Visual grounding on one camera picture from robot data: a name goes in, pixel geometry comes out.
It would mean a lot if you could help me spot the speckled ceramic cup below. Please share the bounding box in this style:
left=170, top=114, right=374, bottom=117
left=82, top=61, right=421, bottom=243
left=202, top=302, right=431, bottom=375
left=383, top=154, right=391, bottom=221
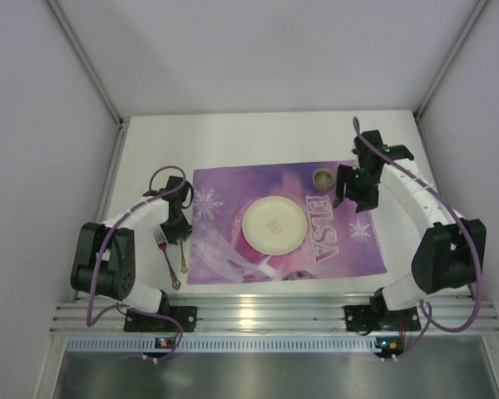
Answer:
left=313, top=168, right=336, bottom=192

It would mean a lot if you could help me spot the gold ornate spoon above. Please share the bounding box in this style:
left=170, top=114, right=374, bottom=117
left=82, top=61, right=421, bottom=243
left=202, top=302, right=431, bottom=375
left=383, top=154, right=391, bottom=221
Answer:
left=179, top=237, right=188, bottom=275

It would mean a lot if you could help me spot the cream round plate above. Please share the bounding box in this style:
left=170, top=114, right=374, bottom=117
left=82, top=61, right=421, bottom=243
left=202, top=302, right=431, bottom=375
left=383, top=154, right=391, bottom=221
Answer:
left=242, top=196, right=308, bottom=256

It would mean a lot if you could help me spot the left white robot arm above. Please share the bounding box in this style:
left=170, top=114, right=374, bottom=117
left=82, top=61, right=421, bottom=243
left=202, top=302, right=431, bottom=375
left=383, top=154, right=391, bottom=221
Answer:
left=70, top=175, right=194, bottom=313

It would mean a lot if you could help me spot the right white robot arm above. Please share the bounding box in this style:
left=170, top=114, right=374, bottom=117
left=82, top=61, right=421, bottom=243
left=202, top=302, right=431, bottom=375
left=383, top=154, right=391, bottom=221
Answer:
left=333, top=130, right=487, bottom=327

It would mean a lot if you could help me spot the iridescent purple fork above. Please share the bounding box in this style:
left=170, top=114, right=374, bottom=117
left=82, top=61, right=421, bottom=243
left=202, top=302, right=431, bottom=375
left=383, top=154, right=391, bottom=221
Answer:
left=154, top=226, right=180, bottom=291

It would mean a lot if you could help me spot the aluminium mounting rail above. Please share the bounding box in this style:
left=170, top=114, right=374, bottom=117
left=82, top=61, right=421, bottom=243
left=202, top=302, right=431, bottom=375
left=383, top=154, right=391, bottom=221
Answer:
left=50, top=293, right=499, bottom=335

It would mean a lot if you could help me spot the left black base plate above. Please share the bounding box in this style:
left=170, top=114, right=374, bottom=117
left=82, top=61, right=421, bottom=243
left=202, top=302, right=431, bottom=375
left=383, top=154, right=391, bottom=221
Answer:
left=123, top=306, right=198, bottom=333

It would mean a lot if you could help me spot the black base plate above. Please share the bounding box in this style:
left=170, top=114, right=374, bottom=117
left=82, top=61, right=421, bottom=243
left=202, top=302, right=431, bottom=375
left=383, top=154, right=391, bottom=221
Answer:
left=123, top=306, right=198, bottom=333
left=343, top=305, right=422, bottom=336

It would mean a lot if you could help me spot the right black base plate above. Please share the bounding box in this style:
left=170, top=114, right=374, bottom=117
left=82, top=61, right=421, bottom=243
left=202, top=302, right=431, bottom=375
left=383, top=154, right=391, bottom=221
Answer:
left=343, top=305, right=422, bottom=336

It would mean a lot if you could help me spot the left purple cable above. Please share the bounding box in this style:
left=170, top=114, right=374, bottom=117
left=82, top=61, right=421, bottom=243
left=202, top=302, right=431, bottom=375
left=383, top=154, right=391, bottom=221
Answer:
left=85, top=165, right=190, bottom=362

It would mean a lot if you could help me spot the purple cable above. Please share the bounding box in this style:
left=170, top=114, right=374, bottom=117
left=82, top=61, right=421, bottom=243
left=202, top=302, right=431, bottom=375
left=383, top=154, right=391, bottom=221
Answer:
left=85, top=165, right=190, bottom=362
left=352, top=116, right=483, bottom=361

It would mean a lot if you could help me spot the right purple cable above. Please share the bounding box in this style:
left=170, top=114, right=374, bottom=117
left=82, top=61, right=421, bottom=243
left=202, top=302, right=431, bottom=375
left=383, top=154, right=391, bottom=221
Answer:
left=352, top=116, right=483, bottom=361

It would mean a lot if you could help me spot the white slotted cable duct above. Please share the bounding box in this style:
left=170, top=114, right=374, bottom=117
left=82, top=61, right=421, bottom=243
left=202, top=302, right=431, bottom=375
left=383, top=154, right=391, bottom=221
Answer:
left=67, top=336, right=382, bottom=353

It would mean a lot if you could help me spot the left aluminium frame post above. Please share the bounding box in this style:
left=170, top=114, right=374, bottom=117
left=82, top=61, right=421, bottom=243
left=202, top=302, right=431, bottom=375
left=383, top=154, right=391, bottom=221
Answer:
left=43, top=0, right=126, bottom=126

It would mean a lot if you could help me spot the aluminium frame post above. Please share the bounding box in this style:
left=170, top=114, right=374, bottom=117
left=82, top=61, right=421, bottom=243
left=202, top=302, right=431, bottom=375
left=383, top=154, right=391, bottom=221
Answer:
left=413, top=0, right=491, bottom=122
left=43, top=0, right=126, bottom=126

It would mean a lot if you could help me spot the right aluminium frame post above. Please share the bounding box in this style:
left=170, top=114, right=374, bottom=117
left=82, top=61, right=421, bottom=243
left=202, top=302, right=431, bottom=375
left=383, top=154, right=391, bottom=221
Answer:
left=413, top=0, right=491, bottom=122

